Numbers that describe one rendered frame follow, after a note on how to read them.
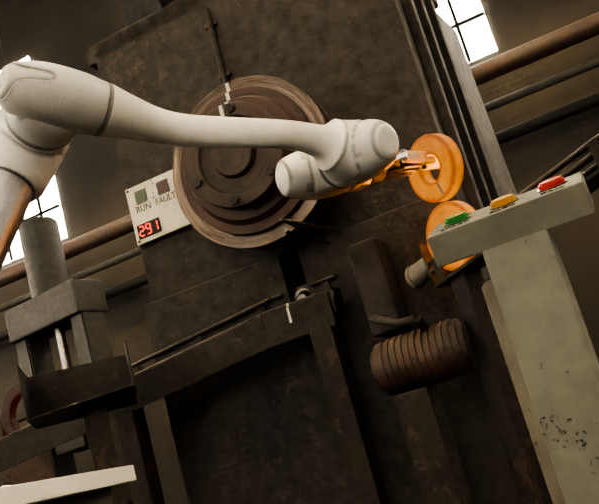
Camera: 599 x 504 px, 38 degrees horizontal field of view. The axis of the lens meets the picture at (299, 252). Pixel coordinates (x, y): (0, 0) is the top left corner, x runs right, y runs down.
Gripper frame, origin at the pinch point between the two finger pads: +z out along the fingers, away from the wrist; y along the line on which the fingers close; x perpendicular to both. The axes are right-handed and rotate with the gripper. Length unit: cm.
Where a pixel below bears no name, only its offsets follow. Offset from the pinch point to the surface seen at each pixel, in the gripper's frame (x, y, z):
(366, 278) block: -18.1, -27.3, -7.2
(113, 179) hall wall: 304, -741, 254
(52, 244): 190, -603, 117
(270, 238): 1.2, -45.9, -18.4
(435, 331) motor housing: -37.2, -6.3, -10.4
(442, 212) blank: -12.5, 0.4, -2.6
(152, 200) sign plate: 30, -85, -29
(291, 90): 36.4, -31.9, -7.1
